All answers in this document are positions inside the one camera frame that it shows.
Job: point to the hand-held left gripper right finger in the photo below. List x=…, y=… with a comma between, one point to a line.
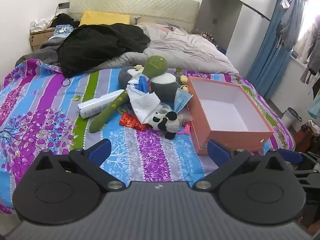
x=218, y=151

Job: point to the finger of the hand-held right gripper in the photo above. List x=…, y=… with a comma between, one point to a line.
x=290, y=155

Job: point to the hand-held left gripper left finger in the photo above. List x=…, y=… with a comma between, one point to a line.
x=101, y=148

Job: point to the orange cardboard box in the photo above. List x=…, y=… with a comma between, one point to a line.
x=200, y=120

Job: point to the small panda plush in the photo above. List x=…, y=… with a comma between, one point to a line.
x=157, y=122

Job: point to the blue face mask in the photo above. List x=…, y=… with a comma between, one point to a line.
x=181, y=100

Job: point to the blue tissue pack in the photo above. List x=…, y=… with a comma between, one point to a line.
x=142, y=82

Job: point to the dark bag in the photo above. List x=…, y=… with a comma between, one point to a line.
x=308, y=137

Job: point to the white trash can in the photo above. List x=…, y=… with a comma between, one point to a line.
x=290, y=117

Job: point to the pink tassel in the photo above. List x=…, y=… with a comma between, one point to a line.
x=186, y=128

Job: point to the red foil packet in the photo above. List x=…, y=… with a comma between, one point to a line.
x=130, y=121

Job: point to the white spray bottle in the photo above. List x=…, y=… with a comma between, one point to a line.
x=92, y=107

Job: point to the colourful striped bedsheet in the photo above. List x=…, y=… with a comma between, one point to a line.
x=150, y=155

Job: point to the hanging striped garment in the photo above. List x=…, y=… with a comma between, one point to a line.
x=307, y=76

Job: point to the grey penguin plush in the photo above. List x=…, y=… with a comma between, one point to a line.
x=165, y=87

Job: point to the green plush stick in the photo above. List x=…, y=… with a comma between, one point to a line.
x=155, y=66

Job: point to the blue curtain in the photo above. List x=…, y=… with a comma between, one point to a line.
x=270, y=55

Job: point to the large black garment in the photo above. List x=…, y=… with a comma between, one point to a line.
x=95, y=45

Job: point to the grey duvet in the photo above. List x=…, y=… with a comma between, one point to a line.
x=190, y=50

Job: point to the row of small colourful items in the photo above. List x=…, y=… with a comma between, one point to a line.
x=212, y=38

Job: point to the hanging white jacket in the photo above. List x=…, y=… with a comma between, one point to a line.
x=307, y=42

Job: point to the blue panda print pouch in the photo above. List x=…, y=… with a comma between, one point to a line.
x=62, y=31

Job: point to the brown cardboard carton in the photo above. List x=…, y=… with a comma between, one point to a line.
x=37, y=41

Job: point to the yellow pillow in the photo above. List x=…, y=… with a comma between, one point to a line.
x=105, y=18

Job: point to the hanging grey clothes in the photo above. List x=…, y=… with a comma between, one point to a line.
x=290, y=25

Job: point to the small black cloth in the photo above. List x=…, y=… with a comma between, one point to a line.
x=63, y=20

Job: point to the pink pillow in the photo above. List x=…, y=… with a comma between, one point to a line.
x=150, y=21

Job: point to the grey wardrobe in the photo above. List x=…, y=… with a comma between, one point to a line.
x=220, y=12

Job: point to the white crumpled cloth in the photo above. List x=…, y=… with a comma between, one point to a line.
x=37, y=25

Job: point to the dark wall switch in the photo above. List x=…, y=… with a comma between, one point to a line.
x=215, y=21

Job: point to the black wall socket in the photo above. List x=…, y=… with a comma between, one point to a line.
x=63, y=5

